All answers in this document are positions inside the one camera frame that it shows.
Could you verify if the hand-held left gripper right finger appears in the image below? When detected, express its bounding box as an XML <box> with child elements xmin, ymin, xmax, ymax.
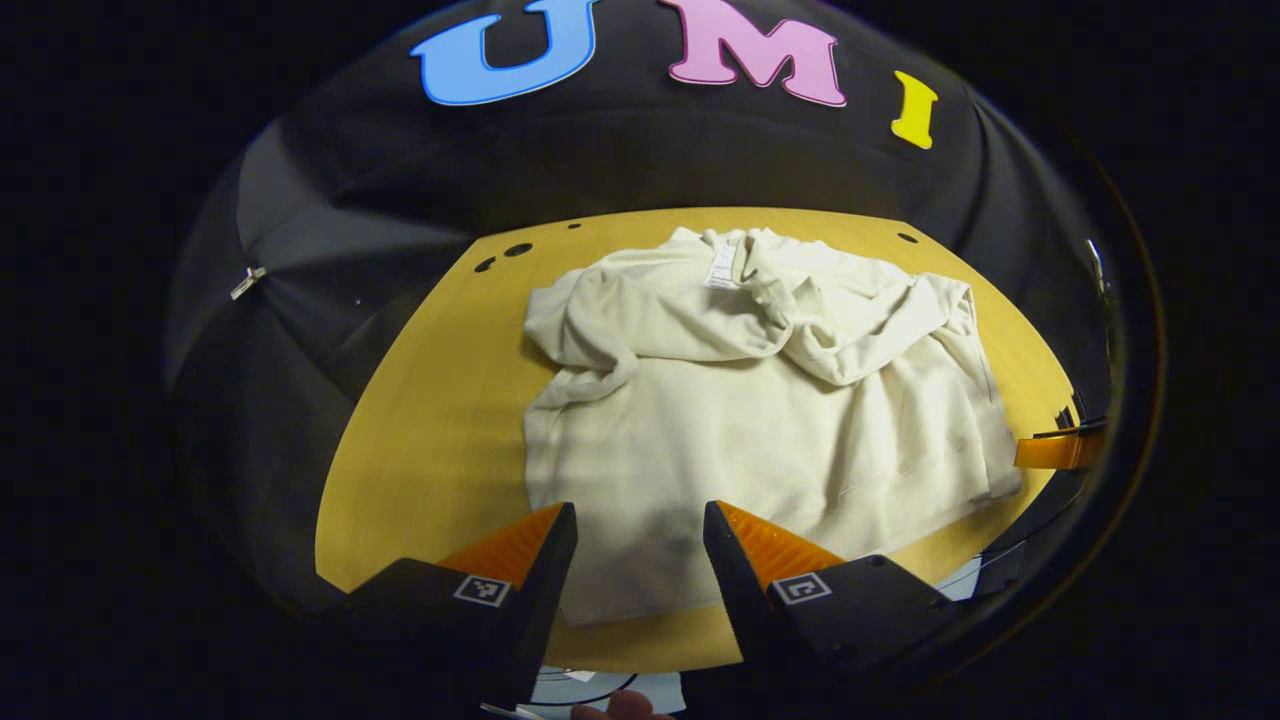
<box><xmin>702</xmin><ymin>500</ymin><xmax>961</xmax><ymax>691</ymax></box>

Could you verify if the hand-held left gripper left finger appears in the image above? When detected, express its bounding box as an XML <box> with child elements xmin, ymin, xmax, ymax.
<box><xmin>340</xmin><ymin>502</ymin><xmax>580</xmax><ymax>713</ymax></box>

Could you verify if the cream white sweatshirt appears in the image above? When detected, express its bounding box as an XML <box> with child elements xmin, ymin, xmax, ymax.
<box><xmin>522</xmin><ymin>226</ymin><xmax>1024</xmax><ymax>629</ymax></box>

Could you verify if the white floor sheet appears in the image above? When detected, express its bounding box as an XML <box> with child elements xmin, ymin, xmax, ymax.
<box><xmin>528</xmin><ymin>665</ymin><xmax>687</xmax><ymax>716</ymax></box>
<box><xmin>938</xmin><ymin>540</ymin><xmax>1031</xmax><ymax>603</ymax></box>

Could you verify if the black backdrop cloth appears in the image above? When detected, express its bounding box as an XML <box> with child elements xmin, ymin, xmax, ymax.
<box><xmin>165</xmin><ymin>0</ymin><xmax>1131</xmax><ymax>621</ymax></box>

